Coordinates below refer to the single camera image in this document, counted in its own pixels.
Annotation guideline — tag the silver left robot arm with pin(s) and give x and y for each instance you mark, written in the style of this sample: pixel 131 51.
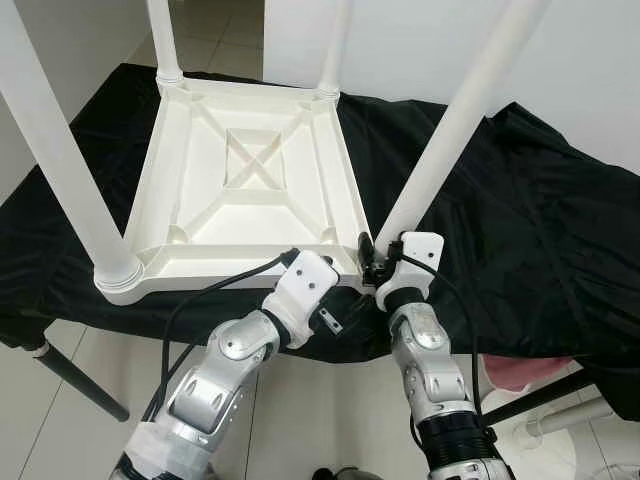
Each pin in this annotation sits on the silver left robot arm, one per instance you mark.
pixel 210 390

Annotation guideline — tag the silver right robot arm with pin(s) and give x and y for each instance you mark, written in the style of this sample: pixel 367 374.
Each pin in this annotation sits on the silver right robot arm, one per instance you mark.
pixel 430 370

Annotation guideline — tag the black cloth cover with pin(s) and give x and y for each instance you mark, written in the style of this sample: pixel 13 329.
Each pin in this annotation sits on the black cloth cover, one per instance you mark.
pixel 540 220

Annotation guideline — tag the grey robot right foot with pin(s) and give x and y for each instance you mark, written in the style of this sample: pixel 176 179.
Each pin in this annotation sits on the grey robot right foot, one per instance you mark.
pixel 340 474

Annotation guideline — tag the pink soft object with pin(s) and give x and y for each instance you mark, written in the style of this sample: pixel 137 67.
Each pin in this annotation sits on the pink soft object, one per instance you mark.
pixel 520 372

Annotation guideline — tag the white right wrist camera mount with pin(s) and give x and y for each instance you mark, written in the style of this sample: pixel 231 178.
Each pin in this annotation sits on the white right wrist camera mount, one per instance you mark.
pixel 415 258

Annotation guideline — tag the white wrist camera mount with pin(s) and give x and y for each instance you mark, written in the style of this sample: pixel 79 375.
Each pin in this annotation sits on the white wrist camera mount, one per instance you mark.
pixel 300 290
pixel 415 258

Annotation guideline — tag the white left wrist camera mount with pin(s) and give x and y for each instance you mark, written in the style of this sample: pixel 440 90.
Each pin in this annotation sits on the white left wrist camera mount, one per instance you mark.
pixel 300 290

